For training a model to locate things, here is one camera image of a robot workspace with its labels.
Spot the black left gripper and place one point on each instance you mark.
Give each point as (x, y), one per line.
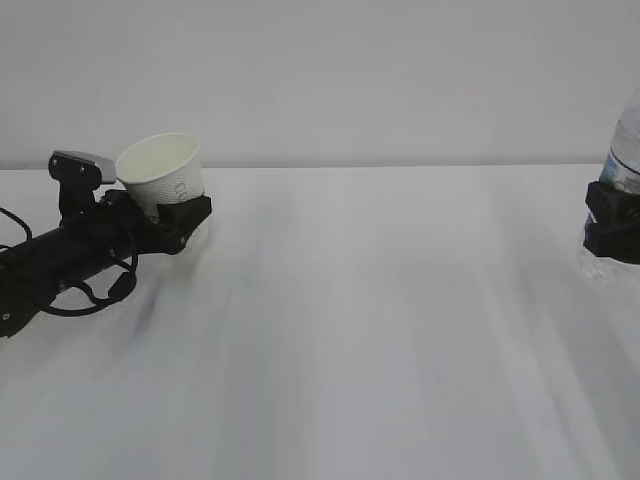
(99, 235)

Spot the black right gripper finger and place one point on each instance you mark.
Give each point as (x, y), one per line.
(612, 230)

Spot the white paper cup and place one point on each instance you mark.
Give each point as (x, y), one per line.
(163, 169)

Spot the clear plastic water bottle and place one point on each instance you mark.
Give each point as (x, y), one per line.
(621, 171)

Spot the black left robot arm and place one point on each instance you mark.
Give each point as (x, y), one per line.
(30, 283)

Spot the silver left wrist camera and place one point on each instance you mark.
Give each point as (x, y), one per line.
(75, 166)

